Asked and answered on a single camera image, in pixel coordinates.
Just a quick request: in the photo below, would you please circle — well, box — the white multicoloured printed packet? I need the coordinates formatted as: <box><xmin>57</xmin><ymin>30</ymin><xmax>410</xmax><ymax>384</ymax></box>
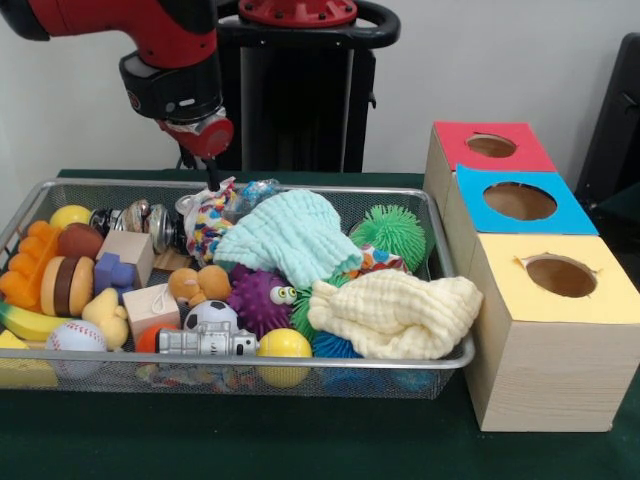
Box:
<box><xmin>176</xmin><ymin>178</ymin><xmax>241</xmax><ymax>267</ymax></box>

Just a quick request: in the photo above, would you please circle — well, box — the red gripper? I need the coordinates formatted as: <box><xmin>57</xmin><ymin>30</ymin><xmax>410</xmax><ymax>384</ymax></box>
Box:
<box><xmin>160</xmin><ymin>108</ymin><xmax>236</xmax><ymax>194</ymax></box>

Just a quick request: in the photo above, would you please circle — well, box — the mint green cloth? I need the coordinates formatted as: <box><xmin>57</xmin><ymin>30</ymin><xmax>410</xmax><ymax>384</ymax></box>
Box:
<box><xmin>213</xmin><ymin>190</ymin><xmax>365</xmax><ymax>288</ymax></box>

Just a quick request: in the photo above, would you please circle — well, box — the small wooden block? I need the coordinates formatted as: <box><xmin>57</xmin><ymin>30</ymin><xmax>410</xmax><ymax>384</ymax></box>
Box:
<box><xmin>121</xmin><ymin>284</ymin><xmax>182</xmax><ymax>341</ymax></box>

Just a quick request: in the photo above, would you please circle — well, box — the blue spiky ball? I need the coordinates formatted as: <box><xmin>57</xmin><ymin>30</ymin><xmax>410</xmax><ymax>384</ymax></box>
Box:
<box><xmin>310</xmin><ymin>332</ymin><xmax>363</xmax><ymax>361</ymax></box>

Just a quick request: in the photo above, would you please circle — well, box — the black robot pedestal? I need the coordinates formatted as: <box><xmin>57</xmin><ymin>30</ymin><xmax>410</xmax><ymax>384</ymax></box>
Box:
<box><xmin>215</xmin><ymin>0</ymin><xmax>402</xmax><ymax>173</ymax></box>

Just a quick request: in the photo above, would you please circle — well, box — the small red ball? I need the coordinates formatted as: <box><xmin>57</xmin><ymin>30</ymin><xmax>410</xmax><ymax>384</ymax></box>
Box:
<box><xmin>136</xmin><ymin>324</ymin><xmax>166</xmax><ymax>354</ymax></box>

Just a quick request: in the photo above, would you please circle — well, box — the black chair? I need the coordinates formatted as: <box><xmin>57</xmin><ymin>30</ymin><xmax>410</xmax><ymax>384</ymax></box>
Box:
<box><xmin>575</xmin><ymin>33</ymin><xmax>640</xmax><ymax>251</ymax></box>

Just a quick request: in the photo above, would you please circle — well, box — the silver robot toy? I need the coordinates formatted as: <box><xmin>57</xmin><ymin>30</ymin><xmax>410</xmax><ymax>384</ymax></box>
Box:
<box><xmin>157</xmin><ymin>322</ymin><xmax>260</xmax><ymax>358</ymax></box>

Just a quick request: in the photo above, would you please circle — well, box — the yellow block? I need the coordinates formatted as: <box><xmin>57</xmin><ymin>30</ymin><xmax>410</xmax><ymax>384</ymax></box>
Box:
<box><xmin>0</xmin><ymin>332</ymin><xmax>61</xmax><ymax>391</ymax></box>

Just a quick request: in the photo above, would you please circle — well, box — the small soccer ball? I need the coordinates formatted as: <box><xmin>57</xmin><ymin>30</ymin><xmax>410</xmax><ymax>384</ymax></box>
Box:
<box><xmin>185</xmin><ymin>300</ymin><xmax>241</xmax><ymax>333</ymax></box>

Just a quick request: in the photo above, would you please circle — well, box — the clear bottle with blue label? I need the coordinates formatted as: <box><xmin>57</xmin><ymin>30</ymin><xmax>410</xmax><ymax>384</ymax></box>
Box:
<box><xmin>228</xmin><ymin>179</ymin><xmax>283</xmax><ymax>216</ymax></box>

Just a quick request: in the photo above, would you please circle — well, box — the orange plush toy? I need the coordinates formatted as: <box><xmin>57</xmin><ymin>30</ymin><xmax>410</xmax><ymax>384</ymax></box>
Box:
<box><xmin>167</xmin><ymin>264</ymin><xmax>233</xmax><ymax>308</ymax></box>

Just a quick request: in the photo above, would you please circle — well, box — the brown toy football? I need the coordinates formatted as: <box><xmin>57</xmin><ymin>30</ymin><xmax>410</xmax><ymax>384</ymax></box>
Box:
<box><xmin>54</xmin><ymin>223</ymin><xmax>105</xmax><ymax>262</ymax></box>

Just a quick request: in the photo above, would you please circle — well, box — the tan wooden cube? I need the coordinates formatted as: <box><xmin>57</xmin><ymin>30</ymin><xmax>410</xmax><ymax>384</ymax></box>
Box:
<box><xmin>96</xmin><ymin>230</ymin><xmax>156</xmax><ymax>289</ymax></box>

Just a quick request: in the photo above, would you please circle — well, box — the pale yellow cloth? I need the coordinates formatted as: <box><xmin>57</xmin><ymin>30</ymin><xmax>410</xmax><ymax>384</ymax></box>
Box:
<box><xmin>307</xmin><ymin>267</ymin><xmax>484</xmax><ymax>361</ymax></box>

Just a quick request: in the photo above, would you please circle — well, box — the crushed silver can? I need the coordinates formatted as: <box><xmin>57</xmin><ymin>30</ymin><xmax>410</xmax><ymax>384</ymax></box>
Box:
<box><xmin>92</xmin><ymin>197</ymin><xmax>153</xmax><ymax>238</ymax></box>

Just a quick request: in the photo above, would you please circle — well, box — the yellow toy banana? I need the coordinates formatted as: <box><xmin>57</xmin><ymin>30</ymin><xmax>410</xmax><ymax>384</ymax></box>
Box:
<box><xmin>0</xmin><ymin>299</ymin><xmax>69</xmax><ymax>343</ymax></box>

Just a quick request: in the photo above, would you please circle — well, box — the small green spiky toy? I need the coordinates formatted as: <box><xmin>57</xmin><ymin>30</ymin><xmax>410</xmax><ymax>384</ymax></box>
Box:
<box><xmin>290</xmin><ymin>278</ymin><xmax>346</xmax><ymax>343</ymax></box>

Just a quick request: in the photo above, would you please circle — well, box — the multicoloured toy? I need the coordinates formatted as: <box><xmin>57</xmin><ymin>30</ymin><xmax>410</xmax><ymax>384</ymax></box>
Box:
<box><xmin>345</xmin><ymin>245</ymin><xmax>411</xmax><ymax>279</ymax></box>

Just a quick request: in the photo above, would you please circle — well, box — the white baseball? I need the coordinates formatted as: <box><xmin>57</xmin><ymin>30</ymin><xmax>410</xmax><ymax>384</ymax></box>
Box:
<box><xmin>47</xmin><ymin>320</ymin><xmax>109</xmax><ymax>381</ymax></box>

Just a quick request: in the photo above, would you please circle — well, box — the purple block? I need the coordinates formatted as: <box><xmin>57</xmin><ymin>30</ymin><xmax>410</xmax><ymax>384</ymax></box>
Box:
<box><xmin>93</xmin><ymin>252</ymin><xmax>140</xmax><ymax>297</ymax></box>

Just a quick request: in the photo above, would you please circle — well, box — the yellow duck toy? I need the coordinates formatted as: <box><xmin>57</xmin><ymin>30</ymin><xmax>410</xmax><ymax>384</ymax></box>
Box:
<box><xmin>81</xmin><ymin>286</ymin><xmax>132</xmax><ymax>353</ymax></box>

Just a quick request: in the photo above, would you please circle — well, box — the toy hamburger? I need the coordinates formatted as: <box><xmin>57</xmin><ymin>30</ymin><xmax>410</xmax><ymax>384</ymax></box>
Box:
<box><xmin>39</xmin><ymin>255</ymin><xmax>99</xmax><ymax>318</ymax></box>

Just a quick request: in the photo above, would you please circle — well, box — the small yellow ball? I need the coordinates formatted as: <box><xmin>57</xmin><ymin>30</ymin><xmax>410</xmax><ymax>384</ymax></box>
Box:
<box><xmin>49</xmin><ymin>204</ymin><xmax>96</xmax><ymax>231</ymax></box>

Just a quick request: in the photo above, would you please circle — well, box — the clear mesh bin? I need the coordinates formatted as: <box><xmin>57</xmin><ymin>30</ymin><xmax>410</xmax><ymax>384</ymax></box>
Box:
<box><xmin>0</xmin><ymin>178</ymin><xmax>477</xmax><ymax>401</ymax></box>

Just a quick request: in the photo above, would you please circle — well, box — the purple fuzzy toy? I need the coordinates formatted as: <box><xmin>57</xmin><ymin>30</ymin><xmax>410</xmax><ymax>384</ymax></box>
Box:
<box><xmin>228</xmin><ymin>266</ymin><xmax>299</xmax><ymax>341</ymax></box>

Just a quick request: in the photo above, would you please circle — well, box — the wooden box with three holes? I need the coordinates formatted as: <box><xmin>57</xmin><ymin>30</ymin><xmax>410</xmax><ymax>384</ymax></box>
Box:
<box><xmin>423</xmin><ymin>121</ymin><xmax>640</xmax><ymax>433</ymax></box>

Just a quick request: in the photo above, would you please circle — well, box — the green fuzzy toy with eyes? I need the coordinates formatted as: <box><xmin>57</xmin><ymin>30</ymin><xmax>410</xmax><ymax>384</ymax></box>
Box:
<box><xmin>350</xmin><ymin>204</ymin><xmax>428</xmax><ymax>273</ymax></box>

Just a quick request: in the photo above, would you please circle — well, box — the orange spiky toy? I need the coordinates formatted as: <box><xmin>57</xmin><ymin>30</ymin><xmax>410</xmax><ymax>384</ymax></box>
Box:
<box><xmin>0</xmin><ymin>220</ymin><xmax>57</xmax><ymax>309</ymax></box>

